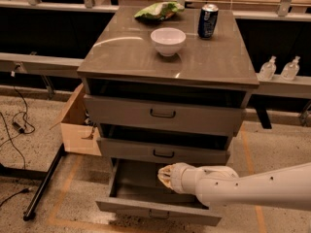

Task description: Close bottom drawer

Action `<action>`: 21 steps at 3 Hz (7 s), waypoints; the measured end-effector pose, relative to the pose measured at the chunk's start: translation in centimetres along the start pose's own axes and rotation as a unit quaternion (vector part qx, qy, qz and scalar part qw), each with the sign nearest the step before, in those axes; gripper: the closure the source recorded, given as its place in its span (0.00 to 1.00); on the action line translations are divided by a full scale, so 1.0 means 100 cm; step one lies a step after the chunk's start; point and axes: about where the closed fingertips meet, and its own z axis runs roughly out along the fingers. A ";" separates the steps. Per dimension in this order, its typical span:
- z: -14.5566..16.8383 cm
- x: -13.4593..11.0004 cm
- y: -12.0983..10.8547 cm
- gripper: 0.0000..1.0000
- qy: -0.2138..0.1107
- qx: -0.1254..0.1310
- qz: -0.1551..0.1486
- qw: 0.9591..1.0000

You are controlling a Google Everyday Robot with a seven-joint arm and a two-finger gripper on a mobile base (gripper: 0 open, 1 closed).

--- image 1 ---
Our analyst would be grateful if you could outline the cardboard box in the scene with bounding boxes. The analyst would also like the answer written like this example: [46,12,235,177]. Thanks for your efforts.
[52,83,101,156]

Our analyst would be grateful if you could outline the white bowl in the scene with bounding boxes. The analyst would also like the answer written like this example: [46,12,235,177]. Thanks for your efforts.
[151,27,186,56]

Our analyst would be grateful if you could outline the black cable on floor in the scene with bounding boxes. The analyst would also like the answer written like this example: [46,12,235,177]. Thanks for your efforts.
[0,186,33,208]

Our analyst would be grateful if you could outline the grey top drawer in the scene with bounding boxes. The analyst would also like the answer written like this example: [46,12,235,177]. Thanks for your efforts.
[85,95,244,136]

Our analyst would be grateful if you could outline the green chip bag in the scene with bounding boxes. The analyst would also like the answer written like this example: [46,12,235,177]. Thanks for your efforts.
[134,2,185,20]

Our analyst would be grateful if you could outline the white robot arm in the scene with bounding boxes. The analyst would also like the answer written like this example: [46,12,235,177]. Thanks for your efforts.
[157,163,311,211]

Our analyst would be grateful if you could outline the black table leg frame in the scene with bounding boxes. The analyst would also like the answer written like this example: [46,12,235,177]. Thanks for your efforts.
[0,145,65,221]

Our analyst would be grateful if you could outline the grey drawer cabinet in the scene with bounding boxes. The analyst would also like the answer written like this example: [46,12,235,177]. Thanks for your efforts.
[78,7,259,153]

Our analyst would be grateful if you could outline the grey middle drawer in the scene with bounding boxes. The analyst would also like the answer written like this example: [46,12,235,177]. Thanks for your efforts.
[96,138,229,165]

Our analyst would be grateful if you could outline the black power adapter cable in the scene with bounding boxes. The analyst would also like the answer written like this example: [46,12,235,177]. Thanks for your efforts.
[0,63,36,171]

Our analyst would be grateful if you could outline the clear sanitizer bottle left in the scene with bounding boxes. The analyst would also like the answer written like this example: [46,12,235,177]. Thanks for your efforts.
[259,56,276,81]

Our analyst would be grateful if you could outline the grey metal shelf rail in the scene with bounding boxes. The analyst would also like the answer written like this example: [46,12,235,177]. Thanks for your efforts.
[0,52,83,78]

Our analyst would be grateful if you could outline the clear sanitizer bottle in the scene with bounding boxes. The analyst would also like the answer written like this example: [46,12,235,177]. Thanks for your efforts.
[281,56,300,81]
[259,56,276,81]

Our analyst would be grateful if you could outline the blue soda can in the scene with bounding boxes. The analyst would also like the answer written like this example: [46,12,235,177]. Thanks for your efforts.
[197,4,219,39]

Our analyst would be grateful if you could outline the clear sanitizer bottle right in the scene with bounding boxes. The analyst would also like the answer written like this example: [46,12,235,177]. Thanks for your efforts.
[281,56,300,81]

